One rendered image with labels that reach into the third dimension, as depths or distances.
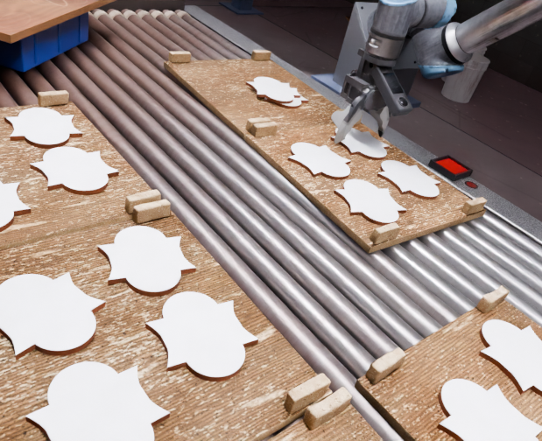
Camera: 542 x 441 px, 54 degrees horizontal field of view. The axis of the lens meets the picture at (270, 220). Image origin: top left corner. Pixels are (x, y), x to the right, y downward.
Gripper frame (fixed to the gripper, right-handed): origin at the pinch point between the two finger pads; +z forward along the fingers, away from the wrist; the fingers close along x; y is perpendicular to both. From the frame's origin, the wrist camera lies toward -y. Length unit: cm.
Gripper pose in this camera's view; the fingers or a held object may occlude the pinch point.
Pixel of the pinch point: (360, 142)
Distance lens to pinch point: 127.1
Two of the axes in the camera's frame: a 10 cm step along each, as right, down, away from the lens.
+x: -8.0, 1.9, -5.6
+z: -2.0, 8.1, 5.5
